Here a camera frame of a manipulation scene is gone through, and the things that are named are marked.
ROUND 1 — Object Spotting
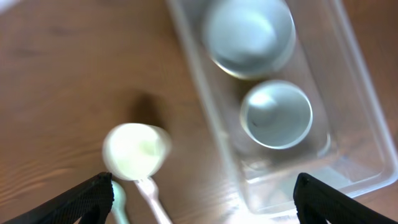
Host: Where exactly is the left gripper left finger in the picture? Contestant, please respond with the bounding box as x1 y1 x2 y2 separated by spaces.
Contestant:
6 172 114 224

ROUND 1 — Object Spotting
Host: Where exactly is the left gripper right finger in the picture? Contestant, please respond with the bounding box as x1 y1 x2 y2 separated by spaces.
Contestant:
293 172 397 224

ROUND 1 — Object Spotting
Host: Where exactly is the mint green plastic spoon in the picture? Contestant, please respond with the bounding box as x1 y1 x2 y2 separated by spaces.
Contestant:
111 180 130 224

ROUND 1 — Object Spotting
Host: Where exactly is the white plastic fork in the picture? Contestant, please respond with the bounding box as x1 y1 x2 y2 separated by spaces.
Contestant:
134 177 172 224

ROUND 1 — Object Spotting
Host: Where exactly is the white plastic cup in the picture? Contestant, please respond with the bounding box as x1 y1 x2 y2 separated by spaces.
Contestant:
102 123 172 181

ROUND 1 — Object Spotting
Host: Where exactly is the grey plastic cup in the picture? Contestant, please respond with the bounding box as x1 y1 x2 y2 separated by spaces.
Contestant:
239 80 313 150

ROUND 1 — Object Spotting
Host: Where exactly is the grey plastic bowl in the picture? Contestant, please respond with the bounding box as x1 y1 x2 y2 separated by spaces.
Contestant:
201 0 296 80

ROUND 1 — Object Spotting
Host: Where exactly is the clear plastic container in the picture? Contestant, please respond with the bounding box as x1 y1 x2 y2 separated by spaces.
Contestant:
168 1 397 217

